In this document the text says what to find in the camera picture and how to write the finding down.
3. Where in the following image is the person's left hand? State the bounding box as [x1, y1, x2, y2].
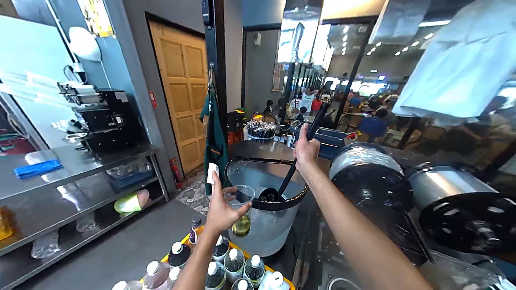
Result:
[207, 171, 252, 234]

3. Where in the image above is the person's right hand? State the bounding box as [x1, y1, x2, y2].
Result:
[293, 123, 321, 174]

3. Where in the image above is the clear plastic cup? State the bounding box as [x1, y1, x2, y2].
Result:
[223, 185, 256, 238]

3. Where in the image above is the black ladle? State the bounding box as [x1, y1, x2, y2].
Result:
[258, 103, 330, 203]

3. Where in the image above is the person's left forearm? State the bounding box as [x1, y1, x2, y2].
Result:
[173, 226, 221, 290]

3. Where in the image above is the blue storage box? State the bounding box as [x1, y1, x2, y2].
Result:
[291, 122, 350, 160]

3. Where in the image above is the clear bucket with black rim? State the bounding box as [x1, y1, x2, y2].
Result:
[224, 156, 309, 258]

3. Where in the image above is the round container of wrapped straws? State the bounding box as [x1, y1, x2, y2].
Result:
[247, 120, 278, 143]

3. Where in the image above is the round steel table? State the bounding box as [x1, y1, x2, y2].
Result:
[228, 139, 296, 164]

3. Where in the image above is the red fire extinguisher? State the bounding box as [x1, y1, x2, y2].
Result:
[169, 157, 184, 189]

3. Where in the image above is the green apron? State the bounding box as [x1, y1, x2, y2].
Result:
[200, 66, 229, 196]

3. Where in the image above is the group of bottles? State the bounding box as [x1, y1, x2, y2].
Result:
[112, 218, 290, 290]

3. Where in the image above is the yellow crate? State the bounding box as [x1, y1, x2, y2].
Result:
[139, 225, 296, 290]

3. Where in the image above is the black crate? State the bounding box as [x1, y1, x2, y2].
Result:
[227, 110, 247, 132]

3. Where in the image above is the steel drum with black lid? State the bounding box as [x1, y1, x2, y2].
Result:
[406, 161, 516, 254]
[329, 142, 414, 220]

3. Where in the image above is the hanging silver sheet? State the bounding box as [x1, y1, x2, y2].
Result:
[277, 0, 324, 64]

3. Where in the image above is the wooden door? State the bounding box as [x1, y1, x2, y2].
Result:
[145, 12, 208, 178]

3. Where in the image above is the steel shelf table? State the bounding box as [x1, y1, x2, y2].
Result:
[0, 82, 169, 257]

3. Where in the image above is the white hanging plastic bag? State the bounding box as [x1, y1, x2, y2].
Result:
[392, 0, 516, 118]

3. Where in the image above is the yellow and white poster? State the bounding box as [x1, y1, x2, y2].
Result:
[77, 0, 115, 38]

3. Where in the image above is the black post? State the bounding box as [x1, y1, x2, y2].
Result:
[202, 0, 229, 162]

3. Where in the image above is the round white wall object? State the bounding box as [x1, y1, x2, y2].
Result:
[69, 26, 102, 62]

